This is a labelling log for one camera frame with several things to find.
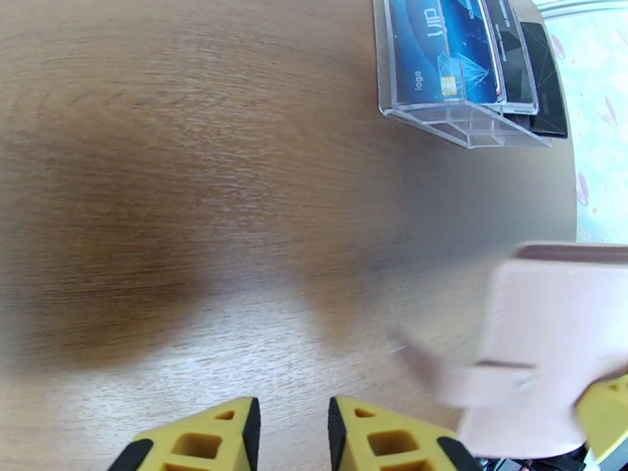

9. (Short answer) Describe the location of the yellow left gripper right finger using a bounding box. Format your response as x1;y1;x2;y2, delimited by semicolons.
327;396;484;471

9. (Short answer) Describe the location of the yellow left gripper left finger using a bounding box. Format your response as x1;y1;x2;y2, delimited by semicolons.
108;396;262;471

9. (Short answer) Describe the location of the light blue card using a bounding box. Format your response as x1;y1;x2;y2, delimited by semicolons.
387;241;628;461

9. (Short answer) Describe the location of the black credit card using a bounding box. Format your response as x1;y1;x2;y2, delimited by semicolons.
517;20;570;141
478;0;540;115

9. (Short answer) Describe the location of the blue VIP credit card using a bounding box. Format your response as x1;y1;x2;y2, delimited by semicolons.
387;0;506;107

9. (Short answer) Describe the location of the aluminium frame post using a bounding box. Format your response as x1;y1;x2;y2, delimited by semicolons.
531;0;628;20

